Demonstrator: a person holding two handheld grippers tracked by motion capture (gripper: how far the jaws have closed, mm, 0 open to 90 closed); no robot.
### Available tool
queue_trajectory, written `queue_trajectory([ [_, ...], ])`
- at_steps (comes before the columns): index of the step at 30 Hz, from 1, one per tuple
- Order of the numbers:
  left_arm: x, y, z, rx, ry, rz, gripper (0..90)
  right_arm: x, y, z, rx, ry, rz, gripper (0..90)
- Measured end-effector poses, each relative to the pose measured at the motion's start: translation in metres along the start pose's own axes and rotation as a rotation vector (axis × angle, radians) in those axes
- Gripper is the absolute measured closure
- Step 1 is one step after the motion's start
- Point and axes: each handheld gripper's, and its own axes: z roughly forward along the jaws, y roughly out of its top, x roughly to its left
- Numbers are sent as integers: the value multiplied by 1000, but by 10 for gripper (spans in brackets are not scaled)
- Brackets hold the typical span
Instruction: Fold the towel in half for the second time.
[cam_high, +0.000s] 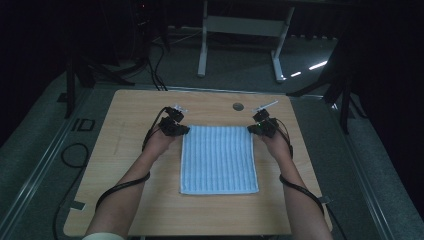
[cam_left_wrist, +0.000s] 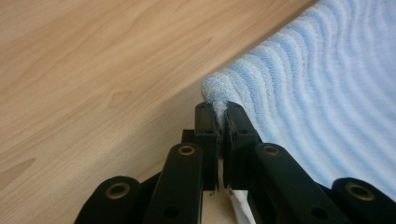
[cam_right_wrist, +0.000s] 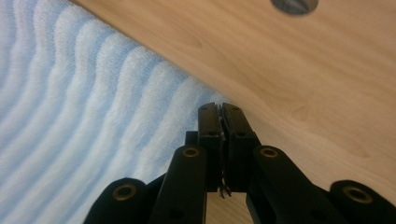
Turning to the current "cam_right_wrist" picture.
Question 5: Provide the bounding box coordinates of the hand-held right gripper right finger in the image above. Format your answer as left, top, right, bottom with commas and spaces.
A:
221, 103, 262, 193

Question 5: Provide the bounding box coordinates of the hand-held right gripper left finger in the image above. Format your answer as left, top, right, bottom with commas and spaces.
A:
185, 102, 226, 193

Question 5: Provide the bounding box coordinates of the light blue striped towel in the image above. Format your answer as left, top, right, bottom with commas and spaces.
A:
0, 0, 230, 224

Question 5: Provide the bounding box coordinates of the grey round table grommet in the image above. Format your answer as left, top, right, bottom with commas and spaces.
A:
270, 0, 319, 17

